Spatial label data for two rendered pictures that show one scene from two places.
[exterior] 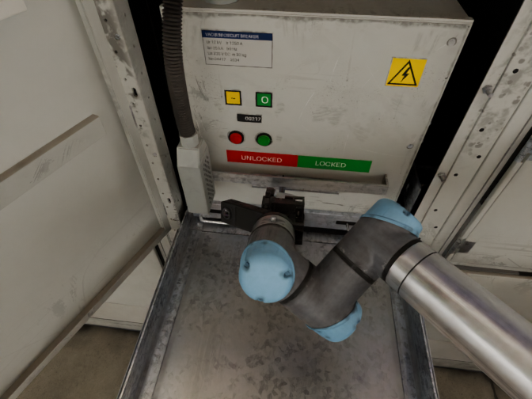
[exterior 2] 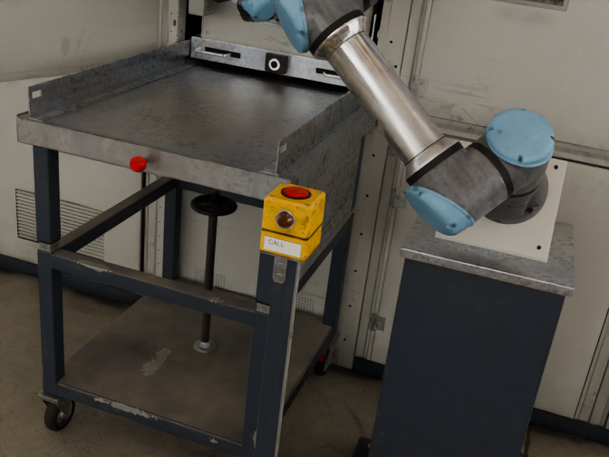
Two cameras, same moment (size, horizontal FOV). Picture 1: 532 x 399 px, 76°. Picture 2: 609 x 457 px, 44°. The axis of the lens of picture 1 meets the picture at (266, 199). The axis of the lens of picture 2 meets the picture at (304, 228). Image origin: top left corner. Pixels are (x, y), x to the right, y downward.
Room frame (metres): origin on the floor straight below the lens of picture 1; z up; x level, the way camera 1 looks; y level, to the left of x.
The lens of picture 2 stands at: (-1.47, -0.56, 1.34)
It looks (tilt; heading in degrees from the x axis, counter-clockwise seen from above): 24 degrees down; 10
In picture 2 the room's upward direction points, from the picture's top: 7 degrees clockwise
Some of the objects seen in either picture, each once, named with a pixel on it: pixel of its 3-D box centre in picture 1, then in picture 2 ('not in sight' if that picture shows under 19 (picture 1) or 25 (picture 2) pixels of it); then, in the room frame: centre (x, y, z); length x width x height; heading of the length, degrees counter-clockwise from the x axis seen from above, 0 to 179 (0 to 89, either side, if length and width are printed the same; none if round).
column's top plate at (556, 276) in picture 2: not in sight; (491, 239); (-0.03, -0.69, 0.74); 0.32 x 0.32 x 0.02; 85
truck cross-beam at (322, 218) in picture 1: (293, 210); (280, 61); (0.59, -0.07, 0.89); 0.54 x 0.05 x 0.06; 83
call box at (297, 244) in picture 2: not in sight; (293, 221); (-0.38, -0.34, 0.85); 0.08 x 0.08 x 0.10; 83
